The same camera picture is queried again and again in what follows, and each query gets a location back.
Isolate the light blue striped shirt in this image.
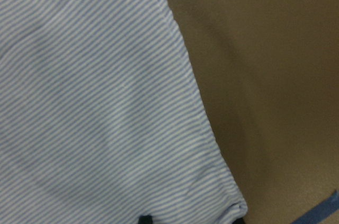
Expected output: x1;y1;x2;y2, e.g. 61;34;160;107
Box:
1;0;247;223

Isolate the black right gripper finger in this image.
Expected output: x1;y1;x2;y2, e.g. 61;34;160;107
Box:
139;215;153;224

